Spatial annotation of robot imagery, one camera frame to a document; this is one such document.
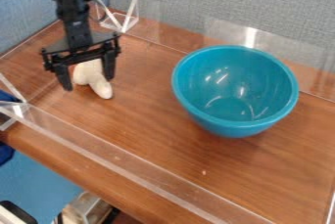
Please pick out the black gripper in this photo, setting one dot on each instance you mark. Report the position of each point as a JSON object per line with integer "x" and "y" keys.
{"x": 83, "y": 45}

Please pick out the white toy mushroom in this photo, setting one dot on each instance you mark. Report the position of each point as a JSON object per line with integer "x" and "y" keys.
{"x": 87, "y": 74}

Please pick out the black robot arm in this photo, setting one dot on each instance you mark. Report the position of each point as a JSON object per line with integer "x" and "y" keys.
{"x": 72, "y": 11}

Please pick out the blue plastic bowl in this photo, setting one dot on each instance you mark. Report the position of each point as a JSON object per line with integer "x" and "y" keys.
{"x": 237, "y": 90}

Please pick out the clear acrylic front barrier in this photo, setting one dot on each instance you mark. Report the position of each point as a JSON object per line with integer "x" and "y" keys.
{"x": 147, "y": 191}

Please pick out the clear acrylic barrier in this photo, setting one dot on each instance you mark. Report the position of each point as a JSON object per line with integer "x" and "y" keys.
{"x": 147, "y": 191}
{"x": 311, "y": 62}

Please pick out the black white object bottom left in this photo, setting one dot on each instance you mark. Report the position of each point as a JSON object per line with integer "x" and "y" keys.
{"x": 13, "y": 215}

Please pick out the clear acrylic back barrier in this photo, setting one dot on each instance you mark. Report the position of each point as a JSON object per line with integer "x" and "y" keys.
{"x": 311, "y": 62}

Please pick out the clear acrylic corner bracket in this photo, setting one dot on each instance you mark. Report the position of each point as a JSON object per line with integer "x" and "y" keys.
{"x": 118, "y": 21}

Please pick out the metal table leg frame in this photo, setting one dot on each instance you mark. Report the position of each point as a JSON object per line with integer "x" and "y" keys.
{"x": 87, "y": 209}

